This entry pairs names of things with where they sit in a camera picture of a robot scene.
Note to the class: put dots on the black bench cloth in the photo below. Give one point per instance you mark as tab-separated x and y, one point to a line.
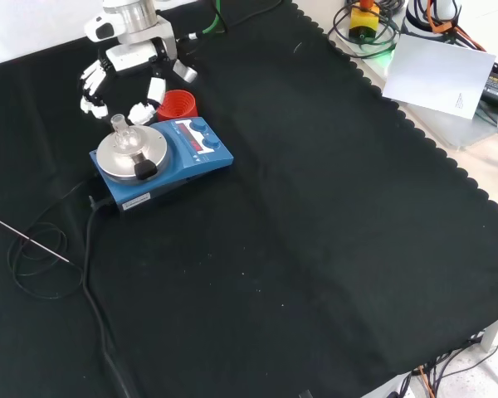
315	228

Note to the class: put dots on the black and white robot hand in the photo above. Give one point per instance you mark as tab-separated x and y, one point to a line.
130	56

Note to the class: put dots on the heater with blue base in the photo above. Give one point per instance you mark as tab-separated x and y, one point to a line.
207	162

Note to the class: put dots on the thin metal probe rod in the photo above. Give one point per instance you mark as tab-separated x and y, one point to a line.
25	239

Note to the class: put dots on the clear round-bottom glass flask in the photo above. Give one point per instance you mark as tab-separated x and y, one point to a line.
122	139

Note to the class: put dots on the pale board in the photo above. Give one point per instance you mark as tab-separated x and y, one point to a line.
437	76

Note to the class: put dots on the red ribbed plastic cup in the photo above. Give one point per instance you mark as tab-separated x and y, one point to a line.
176	107

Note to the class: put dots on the yellow stop button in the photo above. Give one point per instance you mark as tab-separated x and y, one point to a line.
363	20

